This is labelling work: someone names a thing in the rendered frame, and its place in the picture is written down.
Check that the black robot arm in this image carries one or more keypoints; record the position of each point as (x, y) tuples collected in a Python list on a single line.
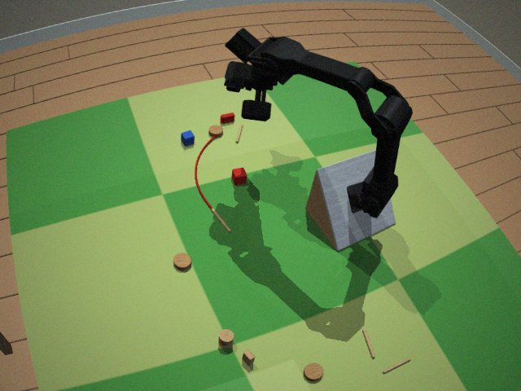
[(279, 58)]

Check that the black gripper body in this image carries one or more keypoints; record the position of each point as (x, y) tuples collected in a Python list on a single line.
[(258, 110)]

